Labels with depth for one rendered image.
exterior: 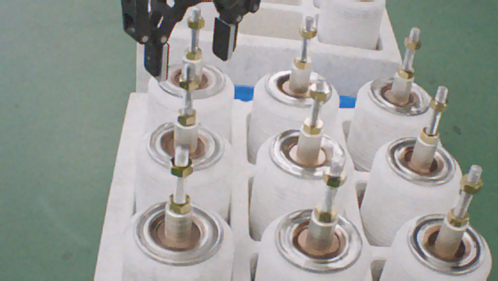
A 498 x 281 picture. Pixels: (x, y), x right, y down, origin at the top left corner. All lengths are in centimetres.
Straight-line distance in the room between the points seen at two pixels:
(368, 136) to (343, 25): 28
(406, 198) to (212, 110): 22
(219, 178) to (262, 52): 38
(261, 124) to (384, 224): 18
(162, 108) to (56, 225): 28
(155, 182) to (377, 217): 23
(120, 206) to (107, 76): 56
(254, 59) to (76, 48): 44
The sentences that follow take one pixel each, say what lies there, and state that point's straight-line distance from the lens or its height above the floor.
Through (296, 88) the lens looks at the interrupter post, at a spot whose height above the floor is 26.
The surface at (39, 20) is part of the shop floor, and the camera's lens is 144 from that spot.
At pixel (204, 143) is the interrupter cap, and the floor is 25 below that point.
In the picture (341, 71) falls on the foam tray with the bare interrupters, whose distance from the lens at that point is 102.
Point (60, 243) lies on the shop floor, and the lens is 92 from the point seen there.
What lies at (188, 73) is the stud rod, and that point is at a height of 34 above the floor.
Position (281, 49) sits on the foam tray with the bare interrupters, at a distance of 99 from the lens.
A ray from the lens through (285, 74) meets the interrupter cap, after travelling 78.
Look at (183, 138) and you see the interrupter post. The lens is 64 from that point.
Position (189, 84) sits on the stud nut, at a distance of 61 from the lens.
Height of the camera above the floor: 66
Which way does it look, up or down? 37 degrees down
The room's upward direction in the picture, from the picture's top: 7 degrees clockwise
